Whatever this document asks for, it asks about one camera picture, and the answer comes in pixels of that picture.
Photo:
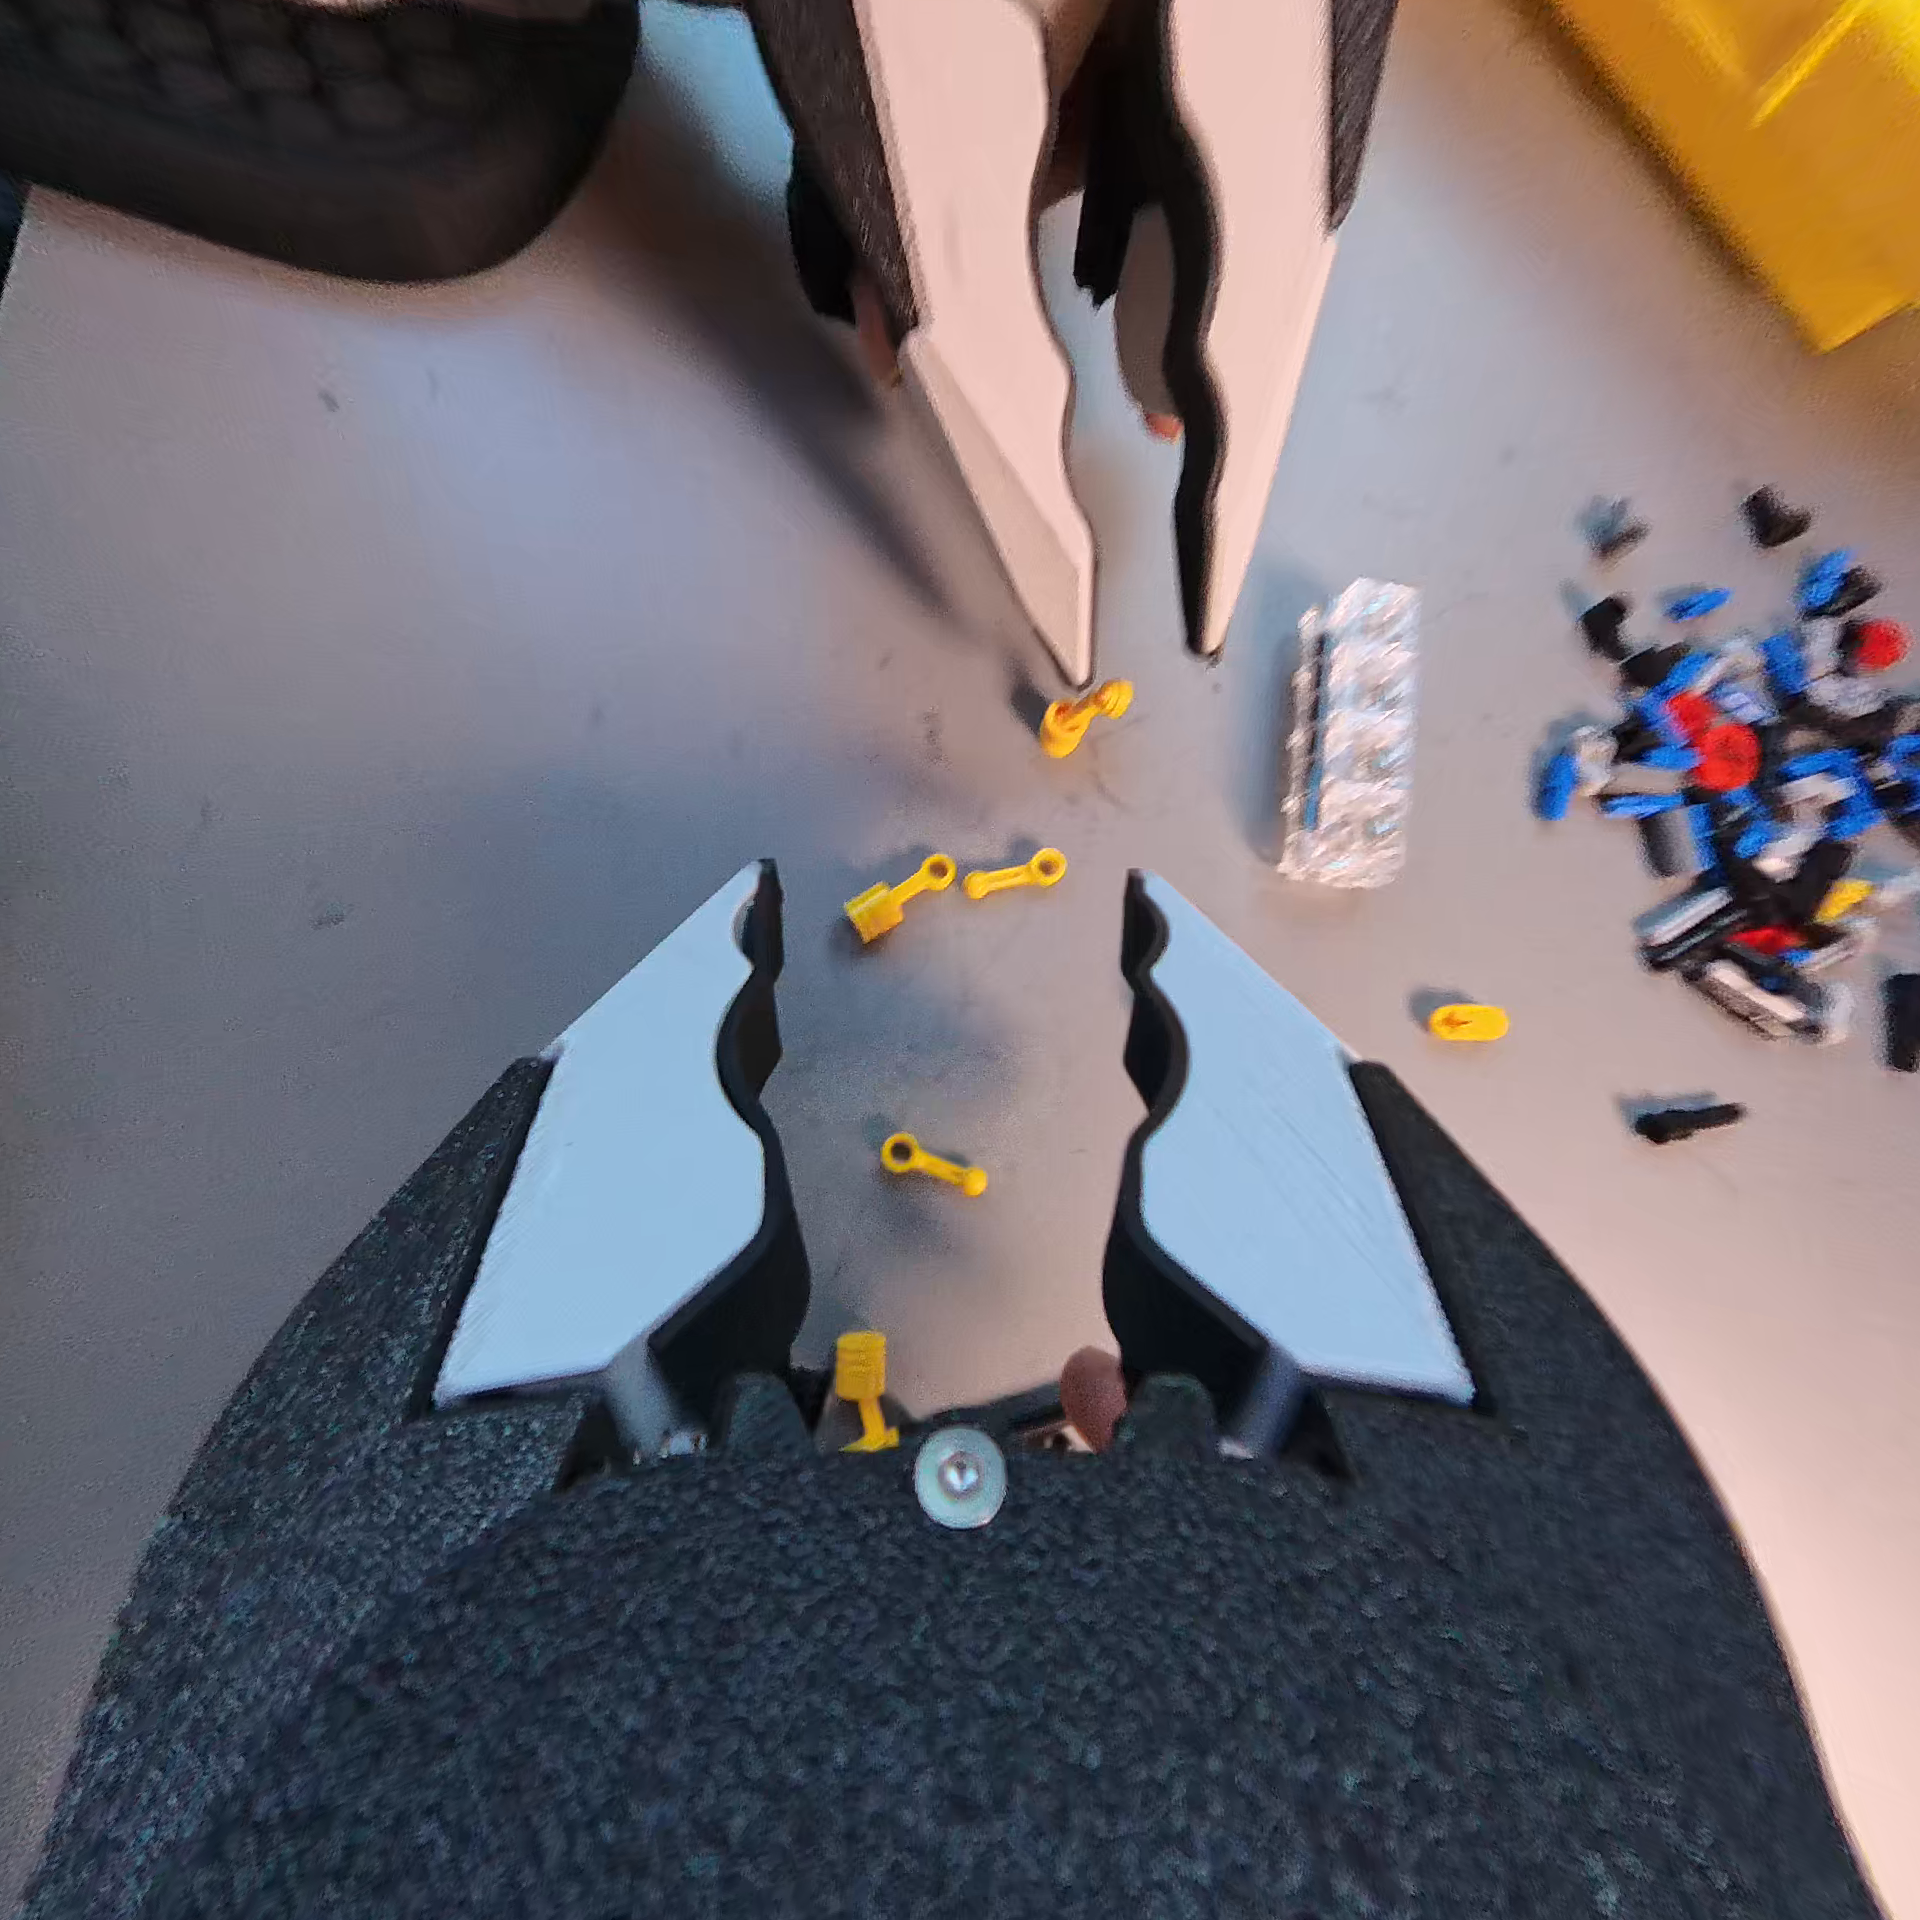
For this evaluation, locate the black pin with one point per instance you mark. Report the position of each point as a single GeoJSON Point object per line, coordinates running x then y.
{"type": "Point", "coordinates": [1689, 1117]}

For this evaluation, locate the yellow storage bin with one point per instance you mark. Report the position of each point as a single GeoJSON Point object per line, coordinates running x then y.
{"type": "Point", "coordinates": [1770, 133]}

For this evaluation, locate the small yellow building part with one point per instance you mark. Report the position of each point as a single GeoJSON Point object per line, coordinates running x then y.
{"type": "Point", "coordinates": [870, 912]}

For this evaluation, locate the person's right hand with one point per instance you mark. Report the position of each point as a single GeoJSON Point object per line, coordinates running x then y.
{"type": "Point", "coordinates": [1092, 1395]}

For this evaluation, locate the clear plastic building piece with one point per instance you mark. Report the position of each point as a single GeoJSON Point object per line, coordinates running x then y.
{"type": "Point", "coordinates": [1351, 736]}

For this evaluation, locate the person's left hand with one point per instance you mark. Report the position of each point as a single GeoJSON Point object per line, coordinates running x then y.
{"type": "Point", "coordinates": [876, 337]}

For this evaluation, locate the pile of small building parts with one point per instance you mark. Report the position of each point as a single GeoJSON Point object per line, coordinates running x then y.
{"type": "Point", "coordinates": [1740, 809]}

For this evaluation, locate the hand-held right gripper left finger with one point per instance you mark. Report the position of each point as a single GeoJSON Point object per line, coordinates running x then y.
{"type": "Point", "coordinates": [630, 1200]}

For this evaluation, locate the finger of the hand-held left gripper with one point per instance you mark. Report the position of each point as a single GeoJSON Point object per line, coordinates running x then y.
{"type": "Point", "coordinates": [1269, 226]}
{"type": "Point", "coordinates": [969, 226]}

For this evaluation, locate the yellow connecting rod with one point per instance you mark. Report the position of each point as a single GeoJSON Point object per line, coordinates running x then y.
{"type": "Point", "coordinates": [922, 876]}
{"type": "Point", "coordinates": [933, 1162]}
{"type": "Point", "coordinates": [1113, 695]}
{"type": "Point", "coordinates": [1016, 874]}

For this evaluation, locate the grey desk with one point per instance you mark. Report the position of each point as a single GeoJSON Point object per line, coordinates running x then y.
{"type": "Point", "coordinates": [376, 674]}

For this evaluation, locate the yellow piston with cross mark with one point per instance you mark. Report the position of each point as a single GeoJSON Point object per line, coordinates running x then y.
{"type": "Point", "coordinates": [1467, 1024]}

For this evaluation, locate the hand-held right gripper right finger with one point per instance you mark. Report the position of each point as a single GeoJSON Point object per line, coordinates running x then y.
{"type": "Point", "coordinates": [1292, 1200]}

